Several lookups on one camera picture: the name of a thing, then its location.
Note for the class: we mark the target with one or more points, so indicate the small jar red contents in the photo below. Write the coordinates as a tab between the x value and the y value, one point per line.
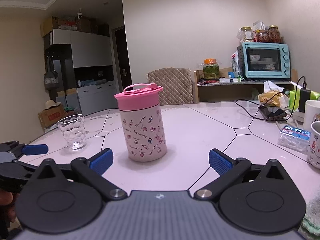
264	36

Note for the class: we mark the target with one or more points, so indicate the beige quilted chair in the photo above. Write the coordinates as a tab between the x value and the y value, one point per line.
170	85

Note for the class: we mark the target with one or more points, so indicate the clear dimpled glass cup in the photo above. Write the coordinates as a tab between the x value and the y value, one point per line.
72	132

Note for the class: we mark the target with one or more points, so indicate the dark door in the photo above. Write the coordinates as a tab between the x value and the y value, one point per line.
121	55

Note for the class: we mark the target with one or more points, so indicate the white charger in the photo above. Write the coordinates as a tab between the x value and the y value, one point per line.
298	117

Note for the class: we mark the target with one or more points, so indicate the black smartphone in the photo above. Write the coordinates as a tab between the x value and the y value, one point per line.
272	112

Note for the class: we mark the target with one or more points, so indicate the clear plastic box blue label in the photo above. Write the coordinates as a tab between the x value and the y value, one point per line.
295	138

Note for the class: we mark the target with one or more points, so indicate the tall jar red contents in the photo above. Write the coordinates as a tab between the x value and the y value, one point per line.
274	34

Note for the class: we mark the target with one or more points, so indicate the white printed bottle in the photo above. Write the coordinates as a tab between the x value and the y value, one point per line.
142	135

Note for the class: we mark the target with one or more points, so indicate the black power bank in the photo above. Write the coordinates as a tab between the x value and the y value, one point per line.
304	100

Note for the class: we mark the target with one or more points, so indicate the white and red bag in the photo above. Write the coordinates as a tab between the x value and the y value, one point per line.
236	65

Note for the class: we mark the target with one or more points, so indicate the light blue toaster oven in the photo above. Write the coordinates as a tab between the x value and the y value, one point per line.
285	60

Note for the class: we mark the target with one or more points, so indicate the white bowl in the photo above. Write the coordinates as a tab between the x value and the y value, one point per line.
255	58

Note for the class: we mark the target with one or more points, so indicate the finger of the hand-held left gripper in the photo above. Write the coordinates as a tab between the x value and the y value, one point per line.
12	175
35	149

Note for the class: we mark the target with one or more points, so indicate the white printed mug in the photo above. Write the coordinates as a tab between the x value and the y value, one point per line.
315	147

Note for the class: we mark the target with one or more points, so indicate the clear plastic bag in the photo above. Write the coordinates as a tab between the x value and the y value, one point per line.
258	25

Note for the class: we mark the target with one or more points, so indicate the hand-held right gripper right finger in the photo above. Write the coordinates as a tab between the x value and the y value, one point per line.
220	163

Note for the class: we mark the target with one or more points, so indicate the white security camera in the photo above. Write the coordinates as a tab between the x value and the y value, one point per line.
80	15

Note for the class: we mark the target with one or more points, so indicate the grey and dark cabinet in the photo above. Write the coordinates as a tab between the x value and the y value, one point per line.
90	50

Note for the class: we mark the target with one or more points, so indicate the green white towel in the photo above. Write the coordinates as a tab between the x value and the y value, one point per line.
311	217

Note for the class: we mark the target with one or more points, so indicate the small blue box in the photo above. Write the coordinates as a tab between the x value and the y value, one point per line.
231	75

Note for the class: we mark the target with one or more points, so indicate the gold lid jar pale contents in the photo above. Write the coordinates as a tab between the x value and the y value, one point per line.
247	35

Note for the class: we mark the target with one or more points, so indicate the green pickle jar orange lid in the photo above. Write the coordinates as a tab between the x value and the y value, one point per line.
211	70

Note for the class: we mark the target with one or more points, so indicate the straw hat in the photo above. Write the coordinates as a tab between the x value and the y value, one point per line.
53	104

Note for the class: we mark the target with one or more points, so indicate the flat white green box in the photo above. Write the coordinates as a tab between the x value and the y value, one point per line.
230	80

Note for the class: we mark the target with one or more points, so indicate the pink bottle cap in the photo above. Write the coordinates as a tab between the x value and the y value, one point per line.
135	102

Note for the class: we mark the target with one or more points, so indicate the person's left hand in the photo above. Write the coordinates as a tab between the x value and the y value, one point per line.
6	202

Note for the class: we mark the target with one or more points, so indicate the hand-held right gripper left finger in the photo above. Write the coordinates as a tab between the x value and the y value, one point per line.
101	163

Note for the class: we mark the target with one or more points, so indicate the cardboard box red print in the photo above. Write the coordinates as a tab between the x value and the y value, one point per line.
51	117

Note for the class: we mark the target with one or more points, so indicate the wooden side shelf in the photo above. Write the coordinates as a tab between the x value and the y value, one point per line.
225	90

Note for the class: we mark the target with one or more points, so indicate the yellow snack bag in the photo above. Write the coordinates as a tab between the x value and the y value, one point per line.
271	98

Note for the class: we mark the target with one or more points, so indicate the grey hanging bag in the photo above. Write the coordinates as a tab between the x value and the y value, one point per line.
51	77

